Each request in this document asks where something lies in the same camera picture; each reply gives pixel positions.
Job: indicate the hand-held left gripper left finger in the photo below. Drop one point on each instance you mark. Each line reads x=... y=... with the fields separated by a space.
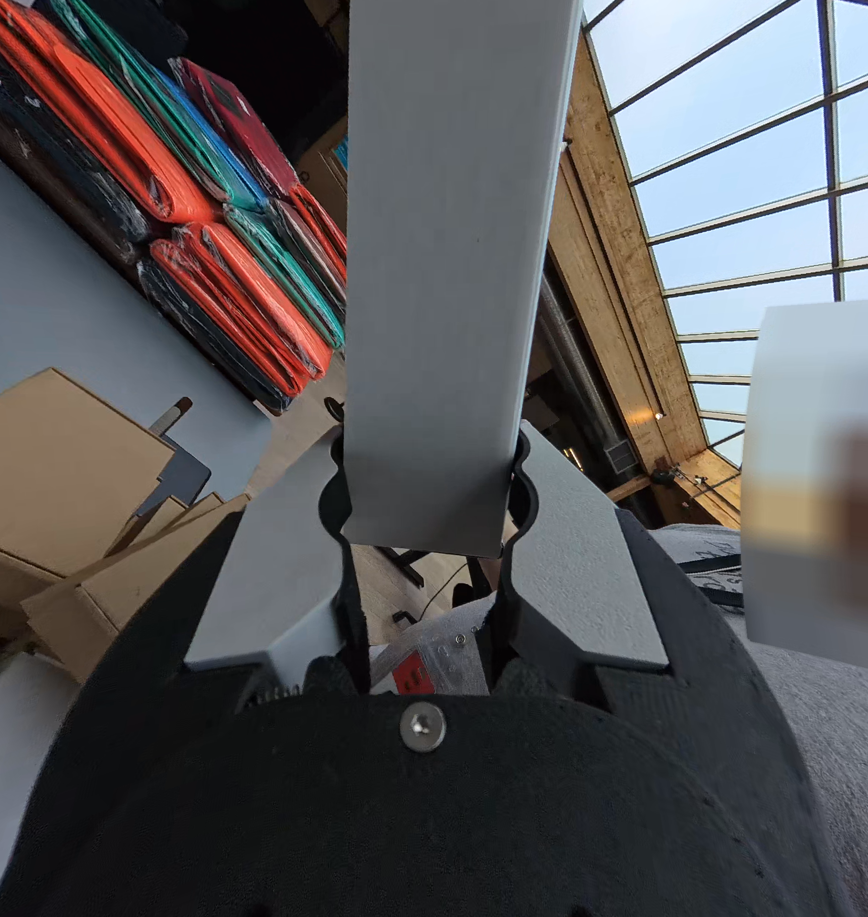
x=269 y=587

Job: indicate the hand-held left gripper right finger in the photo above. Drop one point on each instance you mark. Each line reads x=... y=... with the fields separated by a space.
x=584 y=573

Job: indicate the pile of white boxes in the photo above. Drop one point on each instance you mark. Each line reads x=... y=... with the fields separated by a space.
x=11 y=716

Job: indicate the white cardboard box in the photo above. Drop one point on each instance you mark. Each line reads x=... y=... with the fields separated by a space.
x=448 y=251

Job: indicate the brown cardboard box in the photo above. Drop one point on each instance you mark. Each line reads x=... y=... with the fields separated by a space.
x=61 y=465
x=119 y=587

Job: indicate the clear plastic card holder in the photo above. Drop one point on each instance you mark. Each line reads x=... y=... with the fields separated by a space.
x=441 y=652

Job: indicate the wooden roof beam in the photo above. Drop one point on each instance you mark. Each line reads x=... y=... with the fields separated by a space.
x=620 y=286

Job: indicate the stack of wrapped coloured cloths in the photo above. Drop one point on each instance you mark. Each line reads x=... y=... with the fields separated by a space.
x=190 y=179

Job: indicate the glass skylight window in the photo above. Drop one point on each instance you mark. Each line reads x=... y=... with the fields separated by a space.
x=727 y=107

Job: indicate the grey metal bracket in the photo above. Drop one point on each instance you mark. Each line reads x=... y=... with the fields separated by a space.
x=183 y=473

